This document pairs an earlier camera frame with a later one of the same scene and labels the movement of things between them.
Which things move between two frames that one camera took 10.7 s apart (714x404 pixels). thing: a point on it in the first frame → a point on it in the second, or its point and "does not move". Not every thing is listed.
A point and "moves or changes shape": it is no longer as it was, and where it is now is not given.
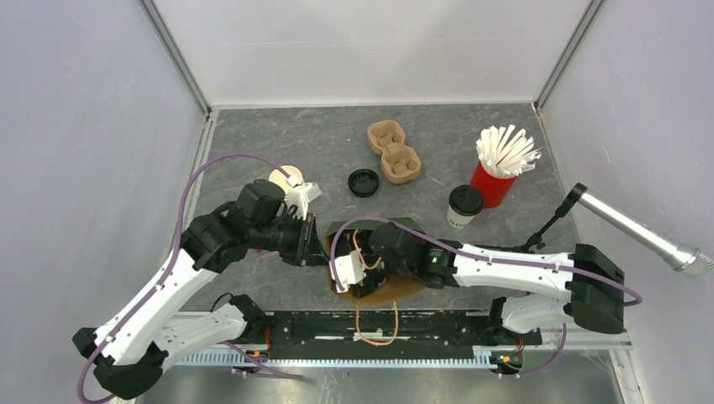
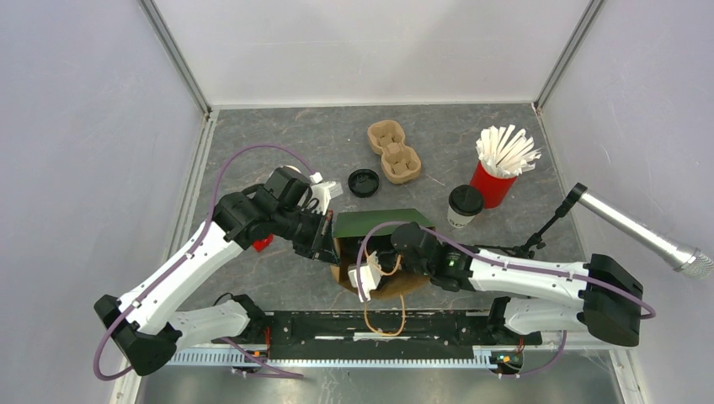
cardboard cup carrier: (400, 163) does not move
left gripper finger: (316, 253) → (327, 248)
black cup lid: (364, 183) does not move
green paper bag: (367, 259) moves or changes shape
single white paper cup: (458, 220) does not move
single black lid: (466, 200) does not move
